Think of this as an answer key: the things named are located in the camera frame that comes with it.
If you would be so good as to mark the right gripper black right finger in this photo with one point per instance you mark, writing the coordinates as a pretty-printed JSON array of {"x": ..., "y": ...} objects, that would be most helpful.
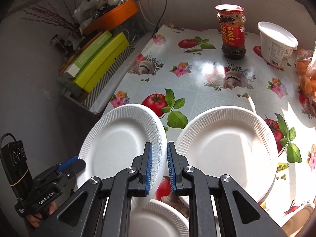
[{"x": 217, "y": 206}]

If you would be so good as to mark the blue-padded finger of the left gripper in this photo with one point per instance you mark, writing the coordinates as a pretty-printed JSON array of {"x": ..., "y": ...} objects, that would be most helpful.
[{"x": 71, "y": 167}]

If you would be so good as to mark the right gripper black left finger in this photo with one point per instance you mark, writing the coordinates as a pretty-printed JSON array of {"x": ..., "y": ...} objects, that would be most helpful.
[{"x": 102, "y": 207}]

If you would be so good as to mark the white foam plate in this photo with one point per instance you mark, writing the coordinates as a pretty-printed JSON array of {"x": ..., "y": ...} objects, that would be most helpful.
[
  {"x": 158, "y": 219},
  {"x": 235, "y": 141},
  {"x": 117, "y": 138}
]

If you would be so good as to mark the beige paper bowl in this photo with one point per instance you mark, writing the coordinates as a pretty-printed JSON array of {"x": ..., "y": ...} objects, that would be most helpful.
[{"x": 296, "y": 218}]

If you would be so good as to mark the person left hand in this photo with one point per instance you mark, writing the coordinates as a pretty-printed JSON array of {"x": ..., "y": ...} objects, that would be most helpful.
[{"x": 36, "y": 220}]

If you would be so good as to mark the black power bank device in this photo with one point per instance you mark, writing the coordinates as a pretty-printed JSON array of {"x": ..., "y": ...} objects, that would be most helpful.
[{"x": 15, "y": 166}]

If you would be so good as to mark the yellow-green boxes stack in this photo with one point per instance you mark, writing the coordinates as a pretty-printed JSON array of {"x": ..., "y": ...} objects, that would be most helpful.
[{"x": 89, "y": 66}]

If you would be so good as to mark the dried branches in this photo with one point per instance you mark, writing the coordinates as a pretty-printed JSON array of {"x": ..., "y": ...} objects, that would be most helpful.
[{"x": 49, "y": 15}]

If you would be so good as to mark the floral vegetable print tablecloth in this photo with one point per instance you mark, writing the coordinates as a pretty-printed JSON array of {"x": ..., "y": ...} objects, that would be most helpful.
[{"x": 180, "y": 74}]

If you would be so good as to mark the orange tray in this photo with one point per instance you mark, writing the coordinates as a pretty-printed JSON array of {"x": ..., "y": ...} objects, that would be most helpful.
[{"x": 113, "y": 18}]

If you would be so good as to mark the bag of oranges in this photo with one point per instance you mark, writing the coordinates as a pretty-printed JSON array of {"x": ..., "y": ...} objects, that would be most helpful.
[{"x": 305, "y": 66}]

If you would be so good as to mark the white plastic tub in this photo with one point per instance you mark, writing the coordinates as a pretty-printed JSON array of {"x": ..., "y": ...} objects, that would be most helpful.
[{"x": 277, "y": 44}]

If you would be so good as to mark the chili sauce glass jar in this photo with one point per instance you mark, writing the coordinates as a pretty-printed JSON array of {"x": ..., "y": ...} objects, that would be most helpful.
[{"x": 232, "y": 23}]

